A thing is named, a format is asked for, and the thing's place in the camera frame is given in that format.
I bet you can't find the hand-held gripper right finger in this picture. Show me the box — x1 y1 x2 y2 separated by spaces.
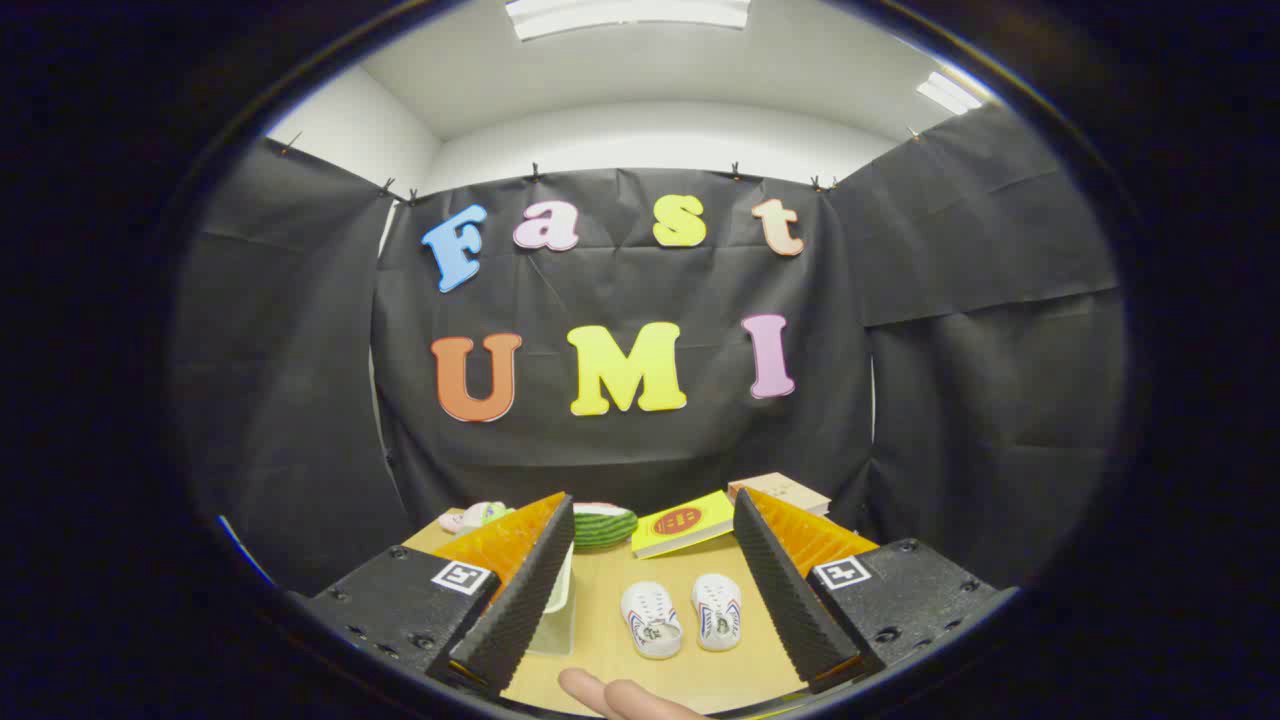
733 488 1016 694

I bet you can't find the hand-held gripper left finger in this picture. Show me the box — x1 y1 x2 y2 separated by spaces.
305 492 576 698

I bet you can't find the cream fabric storage box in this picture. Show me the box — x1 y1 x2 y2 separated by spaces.
525 545 578 657

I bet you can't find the white canvas shoe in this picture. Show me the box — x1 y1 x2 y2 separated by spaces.
692 573 743 652
620 582 684 660

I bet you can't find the pink and green plush toy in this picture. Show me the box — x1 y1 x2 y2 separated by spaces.
440 501 513 535

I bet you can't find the watermelon slice plush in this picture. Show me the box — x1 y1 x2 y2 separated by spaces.
573 503 639 549

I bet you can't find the yellow book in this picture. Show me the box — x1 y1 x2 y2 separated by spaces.
631 490 736 559

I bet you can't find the black backdrop cloth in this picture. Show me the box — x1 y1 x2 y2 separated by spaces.
170 105 1126 596

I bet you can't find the ceiling light panel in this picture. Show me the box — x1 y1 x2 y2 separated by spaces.
505 0 751 41
917 70 986 116

